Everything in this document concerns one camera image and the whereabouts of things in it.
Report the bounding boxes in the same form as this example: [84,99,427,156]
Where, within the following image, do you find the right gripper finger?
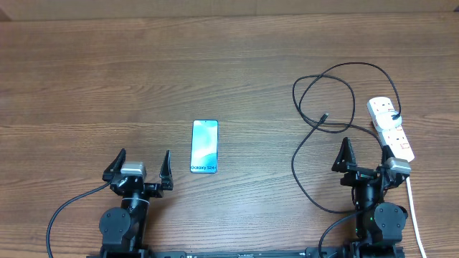
[380,145,394,168]
[331,137,357,173]

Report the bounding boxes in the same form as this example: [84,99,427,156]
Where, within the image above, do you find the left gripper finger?
[159,150,174,191]
[102,148,126,181]

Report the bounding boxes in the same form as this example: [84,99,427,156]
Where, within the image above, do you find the black USB charging cable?
[290,62,402,215]

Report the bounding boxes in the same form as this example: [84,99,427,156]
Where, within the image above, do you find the blue Samsung Galaxy smartphone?
[190,120,219,173]

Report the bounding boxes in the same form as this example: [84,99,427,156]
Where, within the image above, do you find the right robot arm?
[332,137,411,257]

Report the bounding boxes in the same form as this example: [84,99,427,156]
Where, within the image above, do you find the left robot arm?
[99,149,174,257]

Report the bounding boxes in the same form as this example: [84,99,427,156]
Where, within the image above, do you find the white USB charger plug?
[372,110,402,132]

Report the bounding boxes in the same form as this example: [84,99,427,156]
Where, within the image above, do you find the white power strip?
[366,97,415,162]

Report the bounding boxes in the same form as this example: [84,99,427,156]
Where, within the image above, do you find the white power strip cord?
[404,176,427,258]

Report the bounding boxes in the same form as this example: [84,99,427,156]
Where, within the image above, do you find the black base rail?
[87,247,405,258]

